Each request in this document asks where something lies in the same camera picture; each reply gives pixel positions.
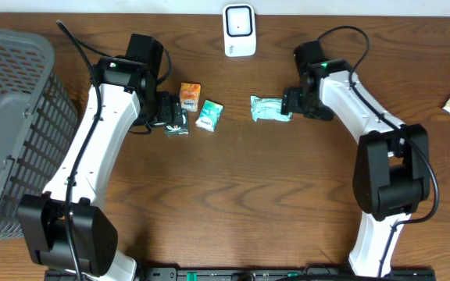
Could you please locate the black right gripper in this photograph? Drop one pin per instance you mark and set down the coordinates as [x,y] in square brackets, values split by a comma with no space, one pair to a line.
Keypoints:
[289,102]

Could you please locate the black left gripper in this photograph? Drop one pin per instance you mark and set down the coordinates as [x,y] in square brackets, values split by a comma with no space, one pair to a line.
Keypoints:
[175,115]

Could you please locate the dark green round-logo packet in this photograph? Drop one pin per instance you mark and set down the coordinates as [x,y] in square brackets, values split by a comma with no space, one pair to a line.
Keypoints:
[178,129]

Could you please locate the orange tissue pack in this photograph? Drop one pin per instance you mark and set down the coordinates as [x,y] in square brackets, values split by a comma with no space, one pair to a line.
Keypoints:
[189,96]

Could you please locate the mint green pouch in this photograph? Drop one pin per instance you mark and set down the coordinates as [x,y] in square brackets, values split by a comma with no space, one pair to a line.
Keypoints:
[268,108]

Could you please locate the green tissue pack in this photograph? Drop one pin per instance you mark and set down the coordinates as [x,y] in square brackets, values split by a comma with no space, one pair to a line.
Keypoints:
[209,116]

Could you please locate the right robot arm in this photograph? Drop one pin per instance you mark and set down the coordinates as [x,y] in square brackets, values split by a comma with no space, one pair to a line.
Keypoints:
[390,178]

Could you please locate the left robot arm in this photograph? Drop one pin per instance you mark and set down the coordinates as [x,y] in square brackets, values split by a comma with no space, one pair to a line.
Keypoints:
[65,226]

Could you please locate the white barcode scanner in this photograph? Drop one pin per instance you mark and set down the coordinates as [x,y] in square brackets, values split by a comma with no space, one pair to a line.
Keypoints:
[239,32]

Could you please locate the grey plastic shopping basket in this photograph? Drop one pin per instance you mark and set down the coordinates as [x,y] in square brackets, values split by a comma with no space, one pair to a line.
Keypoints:
[37,122]

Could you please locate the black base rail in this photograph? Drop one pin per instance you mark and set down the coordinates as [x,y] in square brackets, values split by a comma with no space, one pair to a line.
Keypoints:
[312,272]

